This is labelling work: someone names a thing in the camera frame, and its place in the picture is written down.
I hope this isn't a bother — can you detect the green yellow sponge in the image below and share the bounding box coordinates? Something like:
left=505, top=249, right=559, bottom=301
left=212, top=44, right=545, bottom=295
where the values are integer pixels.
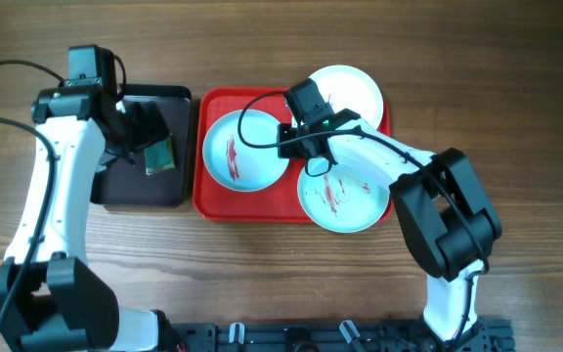
left=144, top=137, right=175, bottom=175

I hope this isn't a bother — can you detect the light blue plate front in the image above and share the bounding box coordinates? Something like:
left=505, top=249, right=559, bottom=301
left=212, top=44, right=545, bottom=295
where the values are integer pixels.
left=297, top=160, right=390, bottom=234

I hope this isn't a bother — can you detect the light blue plate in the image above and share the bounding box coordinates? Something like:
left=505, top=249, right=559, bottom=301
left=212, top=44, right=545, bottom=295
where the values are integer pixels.
left=297, top=160, right=390, bottom=234
left=202, top=110, right=289, bottom=192

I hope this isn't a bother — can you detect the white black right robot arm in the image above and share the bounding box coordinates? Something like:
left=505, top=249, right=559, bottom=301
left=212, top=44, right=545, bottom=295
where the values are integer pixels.
left=277, top=110, right=502, bottom=350

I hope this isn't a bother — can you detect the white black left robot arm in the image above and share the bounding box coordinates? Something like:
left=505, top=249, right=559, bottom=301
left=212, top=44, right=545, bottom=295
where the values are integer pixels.
left=0, top=85, right=179, bottom=351

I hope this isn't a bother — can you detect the black tray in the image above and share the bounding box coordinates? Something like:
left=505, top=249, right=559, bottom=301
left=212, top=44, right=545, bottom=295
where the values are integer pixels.
left=91, top=84, right=196, bottom=207

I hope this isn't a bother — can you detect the red tray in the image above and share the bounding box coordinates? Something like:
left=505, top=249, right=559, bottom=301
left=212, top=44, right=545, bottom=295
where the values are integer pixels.
left=192, top=86, right=393, bottom=225

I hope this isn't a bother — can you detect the white plate back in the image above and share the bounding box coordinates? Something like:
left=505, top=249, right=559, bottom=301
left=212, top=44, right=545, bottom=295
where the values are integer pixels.
left=309, top=65, right=387, bottom=132

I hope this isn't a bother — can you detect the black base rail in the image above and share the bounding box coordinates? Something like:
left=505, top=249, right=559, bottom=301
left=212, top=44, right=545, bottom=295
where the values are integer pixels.
left=173, top=318, right=516, bottom=352

